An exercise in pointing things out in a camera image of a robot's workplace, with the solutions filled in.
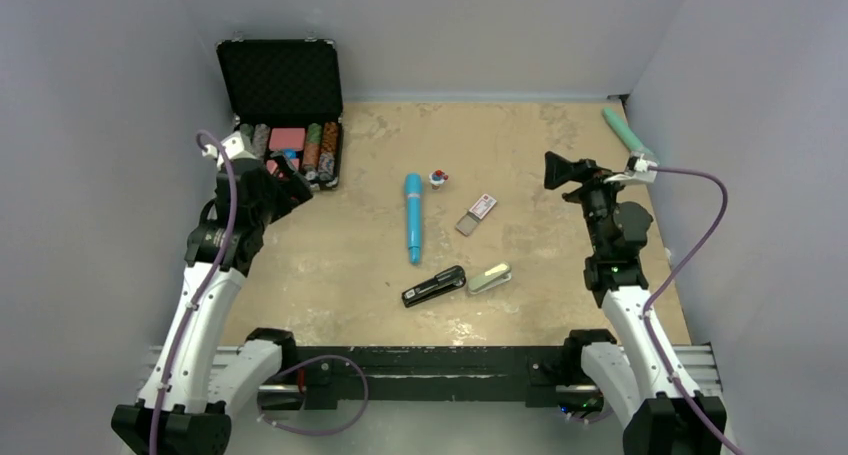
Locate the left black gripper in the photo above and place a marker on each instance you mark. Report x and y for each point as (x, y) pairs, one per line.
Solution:
(290, 193)

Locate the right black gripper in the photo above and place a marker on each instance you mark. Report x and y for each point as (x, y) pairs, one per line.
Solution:
(560, 171)

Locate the grey-green stapler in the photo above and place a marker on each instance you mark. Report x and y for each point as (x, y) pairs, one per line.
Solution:
(492, 277)

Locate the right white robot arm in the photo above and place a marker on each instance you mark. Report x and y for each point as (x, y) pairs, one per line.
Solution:
(643, 381)

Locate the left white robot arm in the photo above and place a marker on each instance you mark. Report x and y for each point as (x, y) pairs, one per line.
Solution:
(182, 409)

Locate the mint green tube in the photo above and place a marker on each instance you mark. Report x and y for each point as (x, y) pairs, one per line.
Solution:
(625, 134)

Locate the black poker chip case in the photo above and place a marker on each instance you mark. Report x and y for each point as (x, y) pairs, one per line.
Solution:
(286, 83)

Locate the staple box with red label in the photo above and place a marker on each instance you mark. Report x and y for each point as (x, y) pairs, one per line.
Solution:
(475, 214)

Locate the blue cylindrical tube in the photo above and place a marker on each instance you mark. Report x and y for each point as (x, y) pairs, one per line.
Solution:
(413, 194)

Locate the small colourful figurine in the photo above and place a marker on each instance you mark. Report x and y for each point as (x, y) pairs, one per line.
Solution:
(437, 178)

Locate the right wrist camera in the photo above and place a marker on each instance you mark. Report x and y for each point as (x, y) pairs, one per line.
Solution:
(641, 169)

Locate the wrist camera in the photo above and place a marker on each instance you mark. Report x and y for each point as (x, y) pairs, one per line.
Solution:
(641, 169)
(236, 146)

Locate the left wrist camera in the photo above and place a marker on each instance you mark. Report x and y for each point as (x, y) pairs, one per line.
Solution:
(236, 146)

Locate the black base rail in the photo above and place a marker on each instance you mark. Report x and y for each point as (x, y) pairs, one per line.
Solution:
(317, 378)

